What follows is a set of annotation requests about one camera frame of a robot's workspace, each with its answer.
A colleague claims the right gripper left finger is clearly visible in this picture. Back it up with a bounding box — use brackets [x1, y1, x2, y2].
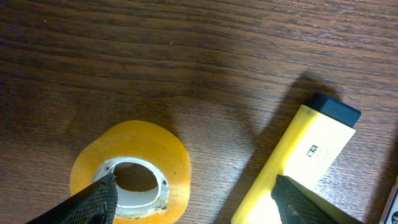
[27, 174, 118, 224]

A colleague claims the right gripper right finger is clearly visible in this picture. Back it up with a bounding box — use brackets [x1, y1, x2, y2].
[271, 174, 362, 224]

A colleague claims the yellow tape roll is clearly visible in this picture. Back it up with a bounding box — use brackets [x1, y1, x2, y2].
[70, 120, 192, 223]

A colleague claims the yellow highlighter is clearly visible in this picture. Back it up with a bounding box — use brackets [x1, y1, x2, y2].
[231, 93, 361, 223]

